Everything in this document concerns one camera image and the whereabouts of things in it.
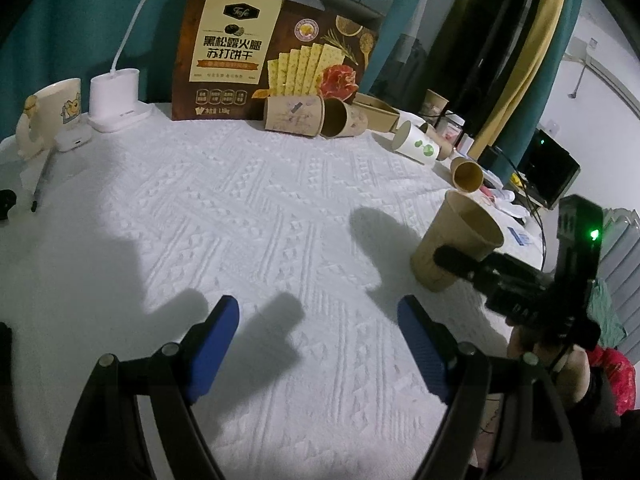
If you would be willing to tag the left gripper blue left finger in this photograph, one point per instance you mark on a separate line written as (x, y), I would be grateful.
(207, 343)

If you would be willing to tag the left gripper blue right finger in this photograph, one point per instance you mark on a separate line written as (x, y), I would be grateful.
(431, 345)

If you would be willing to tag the plain kraft paper cup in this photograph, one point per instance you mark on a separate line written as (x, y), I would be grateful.
(460, 223)

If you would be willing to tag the kraft cup open mouth front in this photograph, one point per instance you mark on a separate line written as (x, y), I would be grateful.
(466, 175)

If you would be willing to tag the kraft cup lying behind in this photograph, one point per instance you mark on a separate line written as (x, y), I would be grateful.
(445, 147)

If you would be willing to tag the kraft cup lying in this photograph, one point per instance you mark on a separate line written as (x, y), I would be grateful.
(445, 147)
(301, 115)
(342, 120)

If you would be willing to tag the white cup green dots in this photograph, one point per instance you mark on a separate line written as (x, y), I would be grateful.
(413, 143)

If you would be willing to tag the upright kraft cup back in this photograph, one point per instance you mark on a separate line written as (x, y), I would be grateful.
(432, 107)

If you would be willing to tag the kraft cup lying leftmost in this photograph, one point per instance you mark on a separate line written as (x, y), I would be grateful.
(301, 115)

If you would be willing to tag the person right hand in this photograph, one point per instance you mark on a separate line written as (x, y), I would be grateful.
(569, 367)

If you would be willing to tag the blue white leaflet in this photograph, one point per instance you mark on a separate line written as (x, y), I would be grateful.
(522, 238)

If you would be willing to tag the black monitor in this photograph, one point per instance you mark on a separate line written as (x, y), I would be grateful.
(548, 169)

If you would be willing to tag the white textured tablecloth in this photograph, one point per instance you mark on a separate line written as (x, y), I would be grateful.
(139, 233)

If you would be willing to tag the yellow teal curtain right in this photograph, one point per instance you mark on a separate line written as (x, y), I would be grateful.
(503, 139)

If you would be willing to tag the clear jar white lid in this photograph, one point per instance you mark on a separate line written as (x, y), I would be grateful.
(453, 128)

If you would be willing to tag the black pen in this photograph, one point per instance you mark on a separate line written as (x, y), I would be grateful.
(44, 174)

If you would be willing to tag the kraft paper tray box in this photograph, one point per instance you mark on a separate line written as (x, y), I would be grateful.
(381, 116)

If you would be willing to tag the white desk lamp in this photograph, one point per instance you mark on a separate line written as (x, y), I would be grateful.
(114, 102)

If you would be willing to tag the cream cartoon mug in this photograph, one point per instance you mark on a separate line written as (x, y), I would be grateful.
(45, 114)

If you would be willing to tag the brown cracker box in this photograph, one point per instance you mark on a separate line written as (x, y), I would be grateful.
(234, 54)

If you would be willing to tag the teal curtain left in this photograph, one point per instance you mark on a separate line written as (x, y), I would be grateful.
(44, 41)

